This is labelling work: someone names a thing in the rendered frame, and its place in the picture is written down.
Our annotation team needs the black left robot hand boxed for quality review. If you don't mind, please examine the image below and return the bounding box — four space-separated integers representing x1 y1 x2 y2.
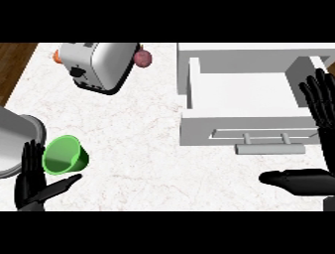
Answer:
12 139 83 212

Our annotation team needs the green cup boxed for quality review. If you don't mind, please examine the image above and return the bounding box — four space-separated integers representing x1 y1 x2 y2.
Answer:
40 134 89 176

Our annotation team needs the white drawer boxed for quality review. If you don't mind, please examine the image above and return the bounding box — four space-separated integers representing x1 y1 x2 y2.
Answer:
178 56 331 147

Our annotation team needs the grey pot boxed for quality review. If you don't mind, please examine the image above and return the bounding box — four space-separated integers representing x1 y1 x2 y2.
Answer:
0 94 48 180

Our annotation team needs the silver toaster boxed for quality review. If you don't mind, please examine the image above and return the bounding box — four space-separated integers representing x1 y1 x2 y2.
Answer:
58 43 141 96

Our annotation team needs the orange fruit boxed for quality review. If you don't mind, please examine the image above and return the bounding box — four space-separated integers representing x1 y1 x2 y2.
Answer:
51 49 64 65

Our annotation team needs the reddish purple vegetable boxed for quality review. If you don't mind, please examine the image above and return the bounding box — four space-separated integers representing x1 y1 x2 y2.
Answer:
132 47 152 69

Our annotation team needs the grey drawer handle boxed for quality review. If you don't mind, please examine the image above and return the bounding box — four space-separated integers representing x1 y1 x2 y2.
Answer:
235 132 306 156

